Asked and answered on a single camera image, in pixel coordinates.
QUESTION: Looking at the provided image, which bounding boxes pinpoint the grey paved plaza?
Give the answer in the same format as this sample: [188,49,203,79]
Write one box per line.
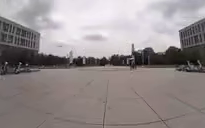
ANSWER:
[0,65,205,128]

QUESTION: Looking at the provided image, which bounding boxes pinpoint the distant buildings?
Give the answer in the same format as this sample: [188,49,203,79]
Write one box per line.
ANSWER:
[130,43,156,66]

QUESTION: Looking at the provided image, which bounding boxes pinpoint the person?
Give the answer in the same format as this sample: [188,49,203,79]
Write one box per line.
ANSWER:
[129,58,137,72]

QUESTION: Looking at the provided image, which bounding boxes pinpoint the row of trees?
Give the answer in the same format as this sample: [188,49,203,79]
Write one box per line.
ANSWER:
[0,45,205,67]

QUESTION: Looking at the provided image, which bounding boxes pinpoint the white banner flag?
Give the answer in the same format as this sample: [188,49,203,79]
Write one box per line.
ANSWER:
[82,55,87,66]
[68,49,74,66]

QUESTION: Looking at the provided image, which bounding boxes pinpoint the grey building with window rows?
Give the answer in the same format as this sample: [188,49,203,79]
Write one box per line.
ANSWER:
[178,13,205,52]

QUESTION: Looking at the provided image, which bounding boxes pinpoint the pale building with window rows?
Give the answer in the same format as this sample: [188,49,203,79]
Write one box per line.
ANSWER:
[0,11,41,61]

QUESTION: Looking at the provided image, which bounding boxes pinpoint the row of parked bicycles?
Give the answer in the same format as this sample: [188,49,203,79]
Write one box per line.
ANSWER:
[0,61,34,77]
[175,59,205,75]

